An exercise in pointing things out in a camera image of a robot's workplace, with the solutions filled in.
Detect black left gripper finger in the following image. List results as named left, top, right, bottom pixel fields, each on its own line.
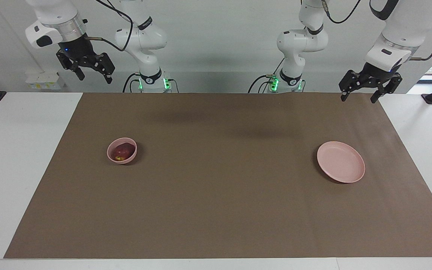
left=370, top=75, right=403, bottom=104
left=339, top=70, right=363, bottom=102

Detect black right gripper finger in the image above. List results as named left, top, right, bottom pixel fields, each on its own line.
left=92, top=54, right=115, bottom=84
left=56, top=54, right=85, bottom=81

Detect dark red apple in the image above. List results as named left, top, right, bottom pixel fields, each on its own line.
left=111, top=143, right=135, bottom=162

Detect pink plate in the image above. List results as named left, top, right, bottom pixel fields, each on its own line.
left=316, top=141, right=366, bottom=184

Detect pink bowl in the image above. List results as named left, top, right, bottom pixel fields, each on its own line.
left=106, top=137, right=138, bottom=165

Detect brown table mat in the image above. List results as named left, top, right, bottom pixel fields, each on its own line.
left=4, top=92, right=432, bottom=259

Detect black right base cable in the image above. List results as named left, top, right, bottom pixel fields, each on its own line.
left=122, top=73, right=142, bottom=93

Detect white wall socket boxes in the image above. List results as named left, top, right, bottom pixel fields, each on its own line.
left=25, top=71, right=67, bottom=91

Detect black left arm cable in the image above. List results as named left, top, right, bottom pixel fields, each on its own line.
left=322, top=0, right=432, bottom=62

